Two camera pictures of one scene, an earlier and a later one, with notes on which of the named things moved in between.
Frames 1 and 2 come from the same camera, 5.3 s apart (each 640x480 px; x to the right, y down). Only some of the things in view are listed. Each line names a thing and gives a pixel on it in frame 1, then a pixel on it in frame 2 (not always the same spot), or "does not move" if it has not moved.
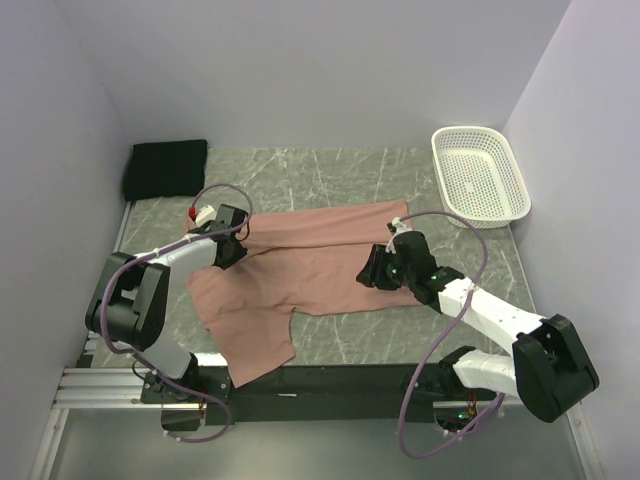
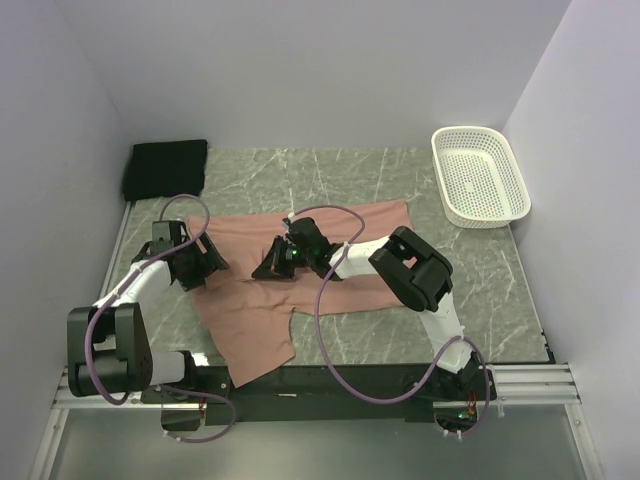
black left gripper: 240,251 to 209,261
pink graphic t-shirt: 302,263 does not move
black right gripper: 372,274 to 269,268
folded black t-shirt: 166,169 does not move
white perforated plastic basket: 479,176 does not move
